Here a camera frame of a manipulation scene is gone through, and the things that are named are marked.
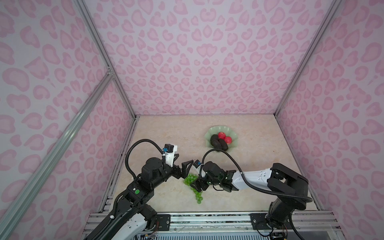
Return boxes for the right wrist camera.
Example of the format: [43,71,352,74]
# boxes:
[193,160,202,169]

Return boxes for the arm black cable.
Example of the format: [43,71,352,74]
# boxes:
[125,138,166,181]
[201,148,313,204]

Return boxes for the dark avocado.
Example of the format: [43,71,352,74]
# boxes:
[218,139,229,151]
[210,134,222,149]

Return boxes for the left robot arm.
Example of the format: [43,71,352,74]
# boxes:
[85,158,194,240]

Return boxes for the right rear frame post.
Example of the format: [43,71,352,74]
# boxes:
[274,0,344,119]

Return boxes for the aluminium diagonal frame bar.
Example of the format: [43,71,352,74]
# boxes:
[1,73,114,240]

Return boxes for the aluminium corner frame post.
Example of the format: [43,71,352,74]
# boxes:
[74,0,137,120]

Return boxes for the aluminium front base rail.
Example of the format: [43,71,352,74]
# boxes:
[98,211,345,240]

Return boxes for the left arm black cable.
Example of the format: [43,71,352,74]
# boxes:
[125,138,166,181]

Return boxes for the red strawberry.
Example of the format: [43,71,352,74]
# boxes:
[224,136,232,145]
[218,132,226,140]

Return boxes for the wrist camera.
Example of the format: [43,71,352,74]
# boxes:
[193,160,202,169]
[163,144,179,168]

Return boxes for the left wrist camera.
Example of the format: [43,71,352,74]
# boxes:
[163,144,179,168]

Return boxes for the green grape bunch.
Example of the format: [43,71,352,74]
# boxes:
[183,173,204,205]

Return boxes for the green scalloped fruit bowl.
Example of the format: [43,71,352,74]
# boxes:
[204,126,239,151]

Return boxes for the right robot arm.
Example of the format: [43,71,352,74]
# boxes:
[189,161,313,230]

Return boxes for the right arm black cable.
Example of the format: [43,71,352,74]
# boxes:
[201,148,313,204]

